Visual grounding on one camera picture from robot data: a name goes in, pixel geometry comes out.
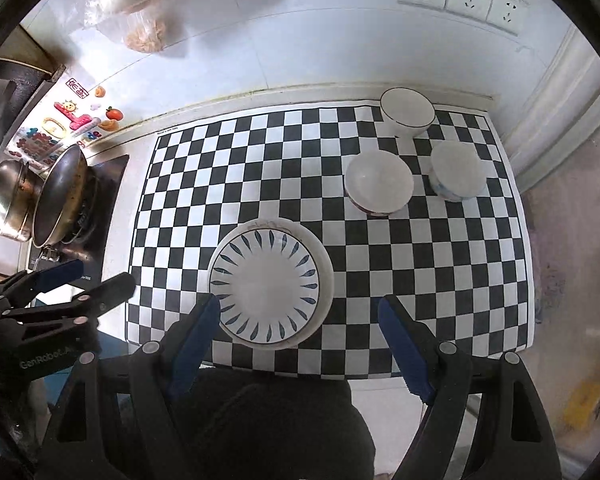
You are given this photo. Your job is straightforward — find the colourful wall stickers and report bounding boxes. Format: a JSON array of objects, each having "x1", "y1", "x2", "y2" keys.
[{"x1": 4, "y1": 77, "x2": 124, "y2": 174}]

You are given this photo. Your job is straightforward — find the white bowl blue pattern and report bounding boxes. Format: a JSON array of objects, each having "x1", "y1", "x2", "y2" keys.
[{"x1": 429, "y1": 141, "x2": 486, "y2": 202}]

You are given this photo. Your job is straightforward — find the white bowl dark rim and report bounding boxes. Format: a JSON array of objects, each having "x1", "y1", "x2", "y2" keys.
[{"x1": 380, "y1": 87, "x2": 436, "y2": 139}]

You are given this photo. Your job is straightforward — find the white wall socket right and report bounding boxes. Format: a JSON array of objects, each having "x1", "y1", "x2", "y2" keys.
[{"x1": 486, "y1": 0, "x2": 529, "y2": 36}]

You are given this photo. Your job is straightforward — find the black white checkered mat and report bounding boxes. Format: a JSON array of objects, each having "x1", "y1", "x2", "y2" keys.
[{"x1": 124, "y1": 104, "x2": 534, "y2": 379}]

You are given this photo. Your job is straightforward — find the white plate blue leaf rim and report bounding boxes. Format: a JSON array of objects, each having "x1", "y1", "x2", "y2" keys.
[{"x1": 209, "y1": 228, "x2": 320, "y2": 347}]

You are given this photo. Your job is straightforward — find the black gas stove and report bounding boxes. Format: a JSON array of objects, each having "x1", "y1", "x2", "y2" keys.
[{"x1": 27, "y1": 155, "x2": 129, "y2": 289}]

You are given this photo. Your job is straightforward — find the steel wok pan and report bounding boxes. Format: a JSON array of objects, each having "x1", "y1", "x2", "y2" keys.
[{"x1": 32, "y1": 145, "x2": 99, "y2": 249}]

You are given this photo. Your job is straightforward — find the white bowl red flowers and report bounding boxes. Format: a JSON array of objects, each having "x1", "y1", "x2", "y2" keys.
[{"x1": 343, "y1": 150, "x2": 414, "y2": 217}]

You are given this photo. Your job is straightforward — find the steel pot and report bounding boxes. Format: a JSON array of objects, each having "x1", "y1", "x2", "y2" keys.
[{"x1": 0, "y1": 160, "x2": 43, "y2": 243}]

